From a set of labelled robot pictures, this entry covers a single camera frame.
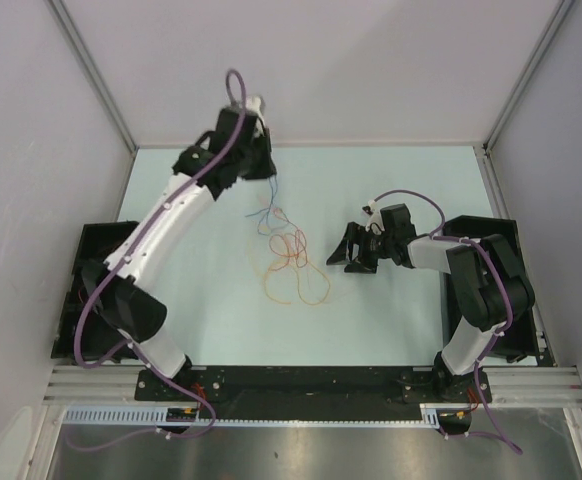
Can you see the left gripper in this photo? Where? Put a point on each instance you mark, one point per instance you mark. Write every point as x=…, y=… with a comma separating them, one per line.
x=268, y=168

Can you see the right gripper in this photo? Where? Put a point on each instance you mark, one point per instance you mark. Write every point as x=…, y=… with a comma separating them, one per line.
x=363, y=264

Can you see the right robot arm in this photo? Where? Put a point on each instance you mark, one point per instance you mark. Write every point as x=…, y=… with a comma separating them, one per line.
x=482, y=265

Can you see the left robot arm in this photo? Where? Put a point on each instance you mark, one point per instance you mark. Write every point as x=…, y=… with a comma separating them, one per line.
x=120, y=286

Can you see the left black sorting bin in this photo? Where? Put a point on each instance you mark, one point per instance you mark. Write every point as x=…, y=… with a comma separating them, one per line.
x=96, y=242

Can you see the black sorting bin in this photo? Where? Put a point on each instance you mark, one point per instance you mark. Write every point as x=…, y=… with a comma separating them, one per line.
x=519, y=341
x=96, y=242

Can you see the right black sorting bin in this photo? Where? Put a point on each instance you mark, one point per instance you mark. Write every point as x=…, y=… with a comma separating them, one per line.
x=519, y=341

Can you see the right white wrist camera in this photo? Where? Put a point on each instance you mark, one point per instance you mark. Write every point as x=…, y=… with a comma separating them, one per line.
x=374, y=222

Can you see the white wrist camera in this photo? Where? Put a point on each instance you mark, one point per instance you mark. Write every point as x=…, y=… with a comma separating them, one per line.
x=374, y=222
x=254, y=106

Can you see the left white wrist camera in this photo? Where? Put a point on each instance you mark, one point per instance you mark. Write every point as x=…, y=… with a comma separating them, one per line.
x=254, y=106

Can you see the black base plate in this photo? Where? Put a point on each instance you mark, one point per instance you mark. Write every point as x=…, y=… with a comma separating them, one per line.
x=329, y=393

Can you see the white slotted cable duct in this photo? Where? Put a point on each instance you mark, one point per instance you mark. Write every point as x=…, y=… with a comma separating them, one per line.
x=184, y=417

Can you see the aluminium frame rail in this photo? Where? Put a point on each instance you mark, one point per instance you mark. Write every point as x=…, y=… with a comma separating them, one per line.
x=79, y=48

